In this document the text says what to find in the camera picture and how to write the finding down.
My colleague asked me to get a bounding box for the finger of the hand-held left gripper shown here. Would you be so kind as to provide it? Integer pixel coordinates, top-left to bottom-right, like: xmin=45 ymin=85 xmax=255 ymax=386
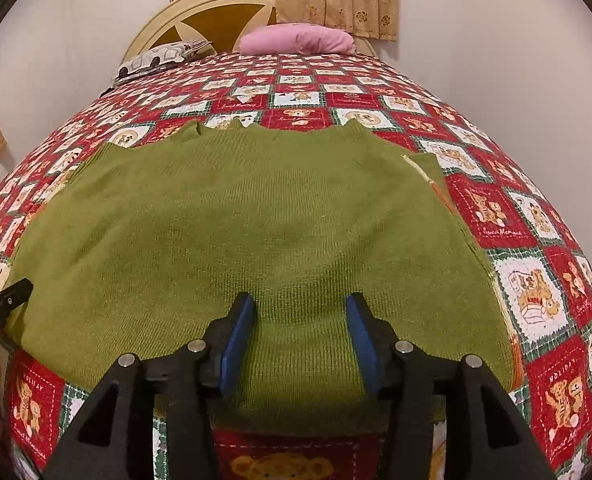
xmin=0 ymin=280 xmax=34 ymax=313

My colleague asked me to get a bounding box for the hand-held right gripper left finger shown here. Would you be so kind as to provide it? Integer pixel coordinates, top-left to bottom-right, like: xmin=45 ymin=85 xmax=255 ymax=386
xmin=41 ymin=292 xmax=257 ymax=480

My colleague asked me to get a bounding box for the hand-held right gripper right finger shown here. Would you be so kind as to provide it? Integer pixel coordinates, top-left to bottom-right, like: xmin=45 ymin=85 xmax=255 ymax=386
xmin=345 ymin=292 xmax=559 ymax=480

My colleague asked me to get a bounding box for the green orange cream striped sweater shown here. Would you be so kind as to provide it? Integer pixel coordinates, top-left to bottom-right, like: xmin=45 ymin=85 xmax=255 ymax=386
xmin=6 ymin=119 xmax=524 ymax=433

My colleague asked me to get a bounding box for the red teddy bear printed blanket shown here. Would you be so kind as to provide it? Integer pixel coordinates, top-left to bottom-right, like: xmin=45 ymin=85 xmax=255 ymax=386
xmin=0 ymin=50 xmax=592 ymax=480

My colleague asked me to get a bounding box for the car printed pillow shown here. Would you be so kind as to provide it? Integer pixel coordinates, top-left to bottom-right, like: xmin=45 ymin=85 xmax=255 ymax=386
xmin=112 ymin=40 xmax=214 ymax=83

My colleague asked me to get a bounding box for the pink pillow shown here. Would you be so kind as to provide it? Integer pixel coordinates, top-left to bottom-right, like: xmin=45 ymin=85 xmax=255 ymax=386
xmin=238 ymin=22 xmax=357 ymax=56

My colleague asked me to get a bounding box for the cream and gold bed headboard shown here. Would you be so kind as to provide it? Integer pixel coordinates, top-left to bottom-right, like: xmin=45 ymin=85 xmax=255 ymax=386
xmin=121 ymin=0 xmax=379 ymax=78

